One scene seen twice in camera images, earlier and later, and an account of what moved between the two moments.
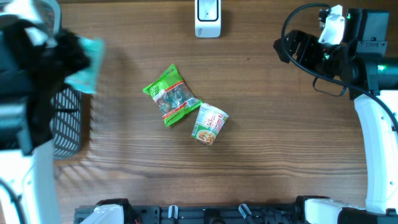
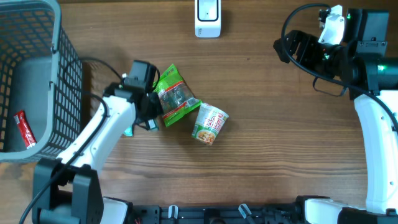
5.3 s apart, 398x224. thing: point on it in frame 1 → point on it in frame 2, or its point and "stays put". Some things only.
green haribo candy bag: (172, 96) stays put
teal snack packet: (86, 79) → (129, 131)
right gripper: (307, 44) stays put
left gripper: (69, 40) → (158, 107)
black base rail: (206, 214) stays put
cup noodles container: (209, 123) stays put
